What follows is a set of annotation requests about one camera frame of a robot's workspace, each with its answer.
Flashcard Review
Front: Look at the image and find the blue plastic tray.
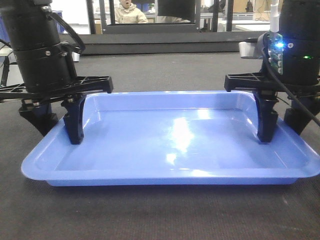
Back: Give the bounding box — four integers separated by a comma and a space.
21, 91, 320, 186

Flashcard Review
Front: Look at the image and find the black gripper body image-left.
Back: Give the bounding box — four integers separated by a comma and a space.
0, 76, 114, 105

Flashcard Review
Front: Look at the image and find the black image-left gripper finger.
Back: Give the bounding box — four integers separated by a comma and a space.
18, 99, 58, 137
61, 94, 86, 145

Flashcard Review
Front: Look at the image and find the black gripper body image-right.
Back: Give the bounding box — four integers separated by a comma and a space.
224, 72, 320, 100

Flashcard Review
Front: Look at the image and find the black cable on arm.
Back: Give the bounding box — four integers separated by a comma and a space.
261, 33, 320, 126

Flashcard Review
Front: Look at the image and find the seated person beige hoodie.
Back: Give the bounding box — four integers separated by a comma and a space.
114, 0, 148, 24

